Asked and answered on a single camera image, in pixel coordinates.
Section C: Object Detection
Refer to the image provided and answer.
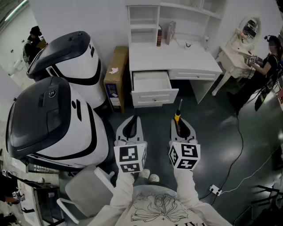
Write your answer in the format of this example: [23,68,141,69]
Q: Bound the black metal cart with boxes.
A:
[26,181,65,226]

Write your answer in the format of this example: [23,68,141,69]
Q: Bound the long cardboard box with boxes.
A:
[103,45,130,113]

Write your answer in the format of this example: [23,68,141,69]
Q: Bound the person's white shoe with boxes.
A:
[138,169,151,180]
[148,173,161,183]

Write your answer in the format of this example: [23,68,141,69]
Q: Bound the dark red book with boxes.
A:
[156,24,163,47]

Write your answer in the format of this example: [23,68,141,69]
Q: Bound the black floor cable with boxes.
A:
[198,113,244,206]

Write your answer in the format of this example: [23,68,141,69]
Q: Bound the oval white mirror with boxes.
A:
[239,14,262,43]

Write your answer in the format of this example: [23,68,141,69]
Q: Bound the person's left white shoe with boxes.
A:
[138,169,151,180]

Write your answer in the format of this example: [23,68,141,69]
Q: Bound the white floor cable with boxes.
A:
[220,145,283,195]

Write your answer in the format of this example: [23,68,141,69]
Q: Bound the person's white printed shirt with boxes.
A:
[114,184,213,226]

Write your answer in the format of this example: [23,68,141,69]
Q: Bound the white desk with shelf unit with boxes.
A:
[126,0,223,105]

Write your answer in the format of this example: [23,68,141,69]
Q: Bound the yellow handle screwdriver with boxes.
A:
[174,98,184,135]

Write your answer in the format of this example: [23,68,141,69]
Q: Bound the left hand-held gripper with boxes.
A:
[114,115,148,174]

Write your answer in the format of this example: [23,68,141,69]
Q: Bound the grey book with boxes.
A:
[165,20,177,45]

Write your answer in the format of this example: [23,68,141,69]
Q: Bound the person's dark trousers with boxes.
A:
[132,176,170,188]

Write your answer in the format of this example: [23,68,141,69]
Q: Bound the thin white cord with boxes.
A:
[175,38,187,49]

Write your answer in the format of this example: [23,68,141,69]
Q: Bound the grey chair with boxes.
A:
[56,164,116,225]

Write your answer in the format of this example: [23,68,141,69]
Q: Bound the person's right white shoe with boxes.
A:
[148,173,161,183]

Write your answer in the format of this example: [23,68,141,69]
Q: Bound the white power strip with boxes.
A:
[209,185,222,196]

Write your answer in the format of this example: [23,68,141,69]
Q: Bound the pink flower bouquet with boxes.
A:
[235,28,246,43]

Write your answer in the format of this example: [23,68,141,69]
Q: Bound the white dressing table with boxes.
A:
[211,14,263,97]

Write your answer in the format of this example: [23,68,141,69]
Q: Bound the person's left forearm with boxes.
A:
[88,169,136,226]

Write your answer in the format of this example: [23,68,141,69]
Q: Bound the person's right forearm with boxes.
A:
[173,168,233,226]

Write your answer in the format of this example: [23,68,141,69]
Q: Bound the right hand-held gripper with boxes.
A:
[168,117,201,171]

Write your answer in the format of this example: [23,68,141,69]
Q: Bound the black metal stand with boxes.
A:
[233,185,283,226]

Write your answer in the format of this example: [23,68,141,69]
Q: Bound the white and black robot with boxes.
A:
[5,75,111,172]
[26,30,107,109]

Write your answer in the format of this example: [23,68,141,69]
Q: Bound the wide white drawer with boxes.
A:
[173,69,219,81]

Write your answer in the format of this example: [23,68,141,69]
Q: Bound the ceiling light tube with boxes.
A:
[4,0,29,22]

